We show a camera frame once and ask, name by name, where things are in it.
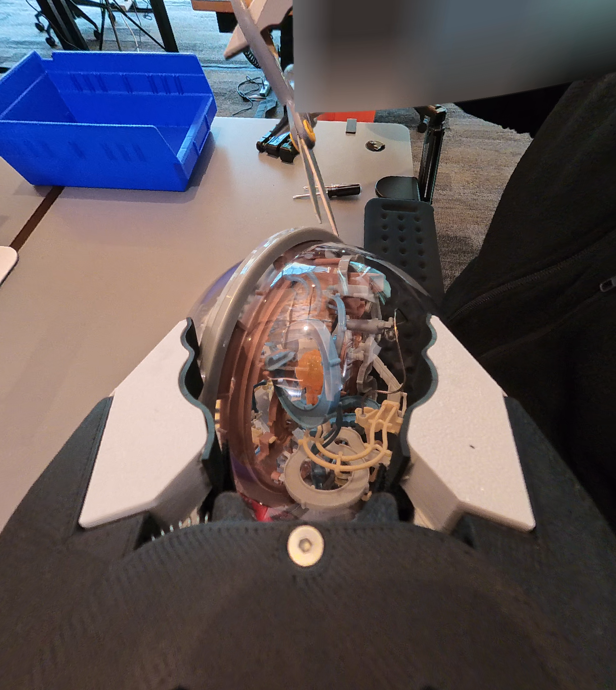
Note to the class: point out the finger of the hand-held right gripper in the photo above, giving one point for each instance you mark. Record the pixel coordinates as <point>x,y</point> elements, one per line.
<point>263,22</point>

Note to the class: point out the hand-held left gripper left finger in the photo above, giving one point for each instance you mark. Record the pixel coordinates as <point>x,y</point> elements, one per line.
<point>141,453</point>

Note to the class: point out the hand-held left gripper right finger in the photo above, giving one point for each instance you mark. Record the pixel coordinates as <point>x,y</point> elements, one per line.
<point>470,453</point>

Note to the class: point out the orange grey scissors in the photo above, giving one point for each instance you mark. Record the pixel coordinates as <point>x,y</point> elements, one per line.
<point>313,173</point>

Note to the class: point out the clear maze ball toy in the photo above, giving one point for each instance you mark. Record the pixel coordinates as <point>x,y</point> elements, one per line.
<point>308,367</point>

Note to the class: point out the small black screwdriver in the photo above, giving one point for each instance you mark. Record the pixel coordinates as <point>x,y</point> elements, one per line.
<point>340,191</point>

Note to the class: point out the black perforated wrist rest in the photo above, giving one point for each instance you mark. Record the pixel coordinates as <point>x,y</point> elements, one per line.
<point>403,248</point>

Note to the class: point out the blue storage bin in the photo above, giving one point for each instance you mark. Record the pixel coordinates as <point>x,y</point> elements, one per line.
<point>82,140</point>

